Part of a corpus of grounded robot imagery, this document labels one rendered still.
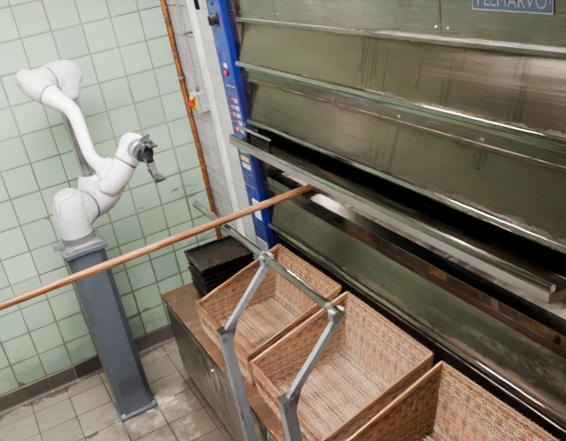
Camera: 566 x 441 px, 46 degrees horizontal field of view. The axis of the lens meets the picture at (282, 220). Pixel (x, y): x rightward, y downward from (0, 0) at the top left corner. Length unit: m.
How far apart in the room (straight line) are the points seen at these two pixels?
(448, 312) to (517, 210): 0.58
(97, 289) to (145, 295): 0.77
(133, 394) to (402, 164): 2.16
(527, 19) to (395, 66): 0.52
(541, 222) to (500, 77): 0.36
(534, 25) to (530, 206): 0.43
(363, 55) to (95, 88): 1.90
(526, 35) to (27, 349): 3.23
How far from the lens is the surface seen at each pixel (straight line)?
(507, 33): 1.69
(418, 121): 2.01
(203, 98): 3.53
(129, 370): 3.65
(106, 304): 3.45
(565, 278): 1.69
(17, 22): 3.64
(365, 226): 2.49
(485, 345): 2.14
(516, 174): 1.79
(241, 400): 2.63
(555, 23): 1.59
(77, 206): 3.26
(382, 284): 2.50
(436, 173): 1.99
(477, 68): 1.79
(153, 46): 3.79
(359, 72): 2.18
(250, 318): 3.18
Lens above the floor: 2.27
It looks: 24 degrees down
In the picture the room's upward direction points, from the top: 11 degrees counter-clockwise
